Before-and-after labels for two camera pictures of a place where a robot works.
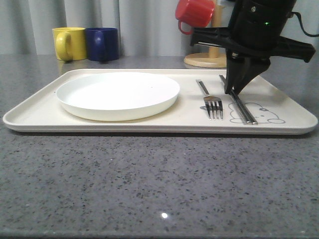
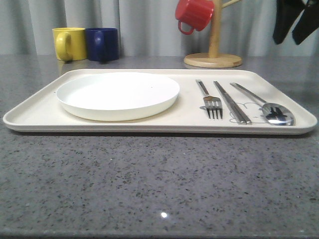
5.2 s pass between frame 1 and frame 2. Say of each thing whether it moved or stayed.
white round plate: stayed
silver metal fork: stayed
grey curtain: stayed
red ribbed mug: stayed
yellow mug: stayed
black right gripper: moved
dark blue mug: stayed
